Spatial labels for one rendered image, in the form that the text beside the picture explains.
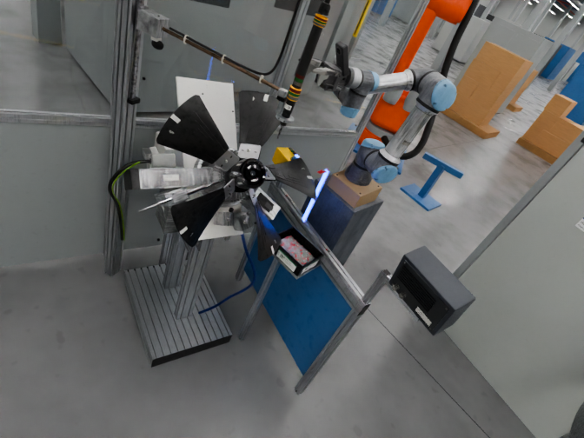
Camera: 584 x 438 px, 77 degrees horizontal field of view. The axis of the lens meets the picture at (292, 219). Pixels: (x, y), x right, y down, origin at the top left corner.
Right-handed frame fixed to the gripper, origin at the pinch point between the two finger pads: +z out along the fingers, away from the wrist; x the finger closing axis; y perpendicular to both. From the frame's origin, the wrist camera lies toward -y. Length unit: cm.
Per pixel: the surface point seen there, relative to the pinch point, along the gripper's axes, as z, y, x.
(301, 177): -17, 48, -3
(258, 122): 3.7, 30.2, 12.3
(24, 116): 80, 66, 70
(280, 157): -29, 60, 31
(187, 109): 34.7, 26.5, 11.2
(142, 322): 37, 157, 12
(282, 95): 5.0, 13.1, 1.6
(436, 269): -33, 40, -68
